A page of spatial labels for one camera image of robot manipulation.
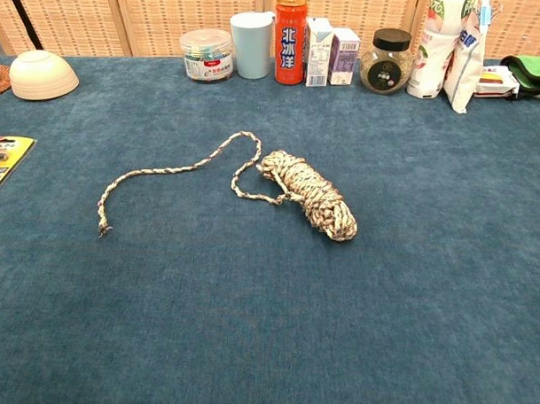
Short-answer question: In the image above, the bamboo folding screen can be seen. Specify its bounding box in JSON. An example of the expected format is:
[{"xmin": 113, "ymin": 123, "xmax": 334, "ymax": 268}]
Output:
[{"xmin": 0, "ymin": 0, "xmax": 540, "ymax": 75}]

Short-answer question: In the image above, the clear jar of coloured clips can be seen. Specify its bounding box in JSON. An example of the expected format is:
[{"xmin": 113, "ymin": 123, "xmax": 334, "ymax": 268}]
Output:
[{"xmin": 177, "ymin": 27, "xmax": 236, "ymax": 84}]

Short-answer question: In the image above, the small white snack packet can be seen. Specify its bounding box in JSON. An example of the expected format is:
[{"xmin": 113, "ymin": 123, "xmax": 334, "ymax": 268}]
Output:
[{"xmin": 473, "ymin": 65, "xmax": 521, "ymax": 100}]

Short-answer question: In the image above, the purple milk carton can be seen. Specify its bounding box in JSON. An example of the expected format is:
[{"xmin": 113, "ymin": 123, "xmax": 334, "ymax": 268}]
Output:
[{"xmin": 327, "ymin": 27, "xmax": 362, "ymax": 87}]

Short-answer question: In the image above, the white snack bag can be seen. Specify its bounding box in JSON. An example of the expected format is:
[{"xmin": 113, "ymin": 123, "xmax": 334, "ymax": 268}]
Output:
[{"xmin": 442, "ymin": 0, "xmax": 496, "ymax": 116}]

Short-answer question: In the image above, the orange soda can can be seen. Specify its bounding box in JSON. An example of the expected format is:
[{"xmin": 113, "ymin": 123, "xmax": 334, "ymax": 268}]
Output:
[{"xmin": 272, "ymin": 0, "xmax": 309, "ymax": 86}]

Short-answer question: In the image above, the black tripod stand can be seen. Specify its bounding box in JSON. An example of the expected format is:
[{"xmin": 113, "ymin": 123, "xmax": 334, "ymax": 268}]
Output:
[{"xmin": 0, "ymin": 0, "xmax": 46, "ymax": 51}]

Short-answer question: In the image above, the cream upturned bowl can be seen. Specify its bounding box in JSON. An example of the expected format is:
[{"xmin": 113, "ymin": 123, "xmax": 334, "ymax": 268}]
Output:
[{"xmin": 7, "ymin": 49, "xmax": 81, "ymax": 102}]

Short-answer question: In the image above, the yellow package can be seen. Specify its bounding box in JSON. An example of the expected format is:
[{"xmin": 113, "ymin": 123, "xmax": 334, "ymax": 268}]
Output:
[{"xmin": 0, "ymin": 134, "xmax": 37, "ymax": 204}]

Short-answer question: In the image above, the beige speckled braided rope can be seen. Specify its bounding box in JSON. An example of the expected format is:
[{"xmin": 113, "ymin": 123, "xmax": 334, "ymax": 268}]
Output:
[{"xmin": 96, "ymin": 125, "xmax": 362, "ymax": 248}]

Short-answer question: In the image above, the light blue plastic cup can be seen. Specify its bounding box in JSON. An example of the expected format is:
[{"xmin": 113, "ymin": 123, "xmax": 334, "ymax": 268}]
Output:
[{"xmin": 227, "ymin": 10, "xmax": 277, "ymax": 81}]

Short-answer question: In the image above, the blue table cloth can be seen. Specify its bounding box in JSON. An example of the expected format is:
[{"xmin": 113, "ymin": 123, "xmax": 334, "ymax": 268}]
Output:
[{"xmin": 0, "ymin": 41, "xmax": 540, "ymax": 404}]

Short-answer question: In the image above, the folded green cloth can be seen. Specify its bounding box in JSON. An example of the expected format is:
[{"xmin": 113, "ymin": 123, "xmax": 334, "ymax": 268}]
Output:
[{"xmin": 498, "ymin": 53, "xmax": 540, "ymax": 99}]

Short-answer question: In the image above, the white blue milk carton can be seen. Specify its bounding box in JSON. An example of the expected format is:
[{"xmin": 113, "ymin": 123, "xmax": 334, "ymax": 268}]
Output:
[{"xmin": 303, "ymin": 16, "xmax": 335, "ymax": 89}]

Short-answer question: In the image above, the blue bag clip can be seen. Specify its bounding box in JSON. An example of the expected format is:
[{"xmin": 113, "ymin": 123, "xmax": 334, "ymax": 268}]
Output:
[{"xmin": 477, "ymin": 3, "xmax": 504, "ymax": 29}]

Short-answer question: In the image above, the glass jar with black lid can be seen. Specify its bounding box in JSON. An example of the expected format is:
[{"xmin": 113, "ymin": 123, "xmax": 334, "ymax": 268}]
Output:
[{"xmin": 358, "ymin": 27, "xmax": 414, "ymax": 96}]

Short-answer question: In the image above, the white-label bottle with yellow cap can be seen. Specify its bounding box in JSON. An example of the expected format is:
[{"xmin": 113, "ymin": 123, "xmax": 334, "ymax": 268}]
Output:
[{"xmin": 405, "ymin": 0, "xmax": 467, "ymax": 102}]

